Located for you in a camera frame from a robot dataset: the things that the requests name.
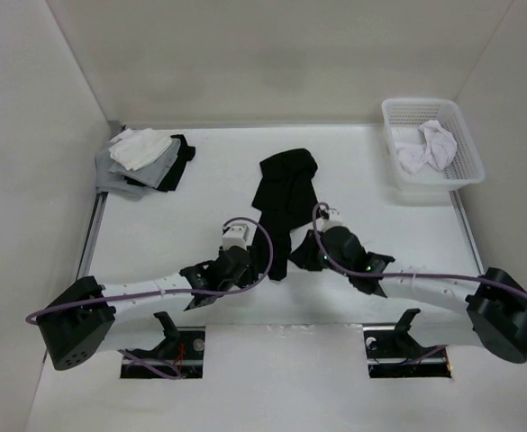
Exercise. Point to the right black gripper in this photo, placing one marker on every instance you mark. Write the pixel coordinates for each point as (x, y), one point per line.
(304, 255)

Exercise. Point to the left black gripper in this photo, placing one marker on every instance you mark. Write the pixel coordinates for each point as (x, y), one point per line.
(249, 276)

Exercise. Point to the black tank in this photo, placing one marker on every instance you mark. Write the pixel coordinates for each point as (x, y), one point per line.
(285, 198)
(177, 164)

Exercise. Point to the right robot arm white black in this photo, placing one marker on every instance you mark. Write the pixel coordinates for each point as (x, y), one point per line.
(488, 311)

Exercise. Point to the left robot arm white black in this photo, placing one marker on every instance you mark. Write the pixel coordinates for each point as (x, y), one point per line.
(90, 317)

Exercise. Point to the folded black tank top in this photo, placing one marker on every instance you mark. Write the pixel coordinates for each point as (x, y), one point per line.
(177, 164)

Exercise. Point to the white crumpled tank top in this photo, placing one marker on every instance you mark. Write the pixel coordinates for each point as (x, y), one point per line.
(437, 151)

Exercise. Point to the folded grey tank top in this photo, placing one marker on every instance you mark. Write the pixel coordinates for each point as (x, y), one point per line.
(113, 178)

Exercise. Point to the folded white tank top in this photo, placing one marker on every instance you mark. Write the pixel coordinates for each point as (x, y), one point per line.
(135, 149)

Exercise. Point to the white plastic basket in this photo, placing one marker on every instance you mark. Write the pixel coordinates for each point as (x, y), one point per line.
(403, 116)

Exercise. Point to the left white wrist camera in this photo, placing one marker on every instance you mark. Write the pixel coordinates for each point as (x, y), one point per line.
(235, 235)

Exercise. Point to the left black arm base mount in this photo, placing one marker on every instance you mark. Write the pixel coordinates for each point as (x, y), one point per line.
(178, 355)

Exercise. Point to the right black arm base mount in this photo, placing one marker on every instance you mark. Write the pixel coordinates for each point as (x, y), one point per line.
(393, 354)

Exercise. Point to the left metal table rail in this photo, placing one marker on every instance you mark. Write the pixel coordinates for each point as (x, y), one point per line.
(93, 229)

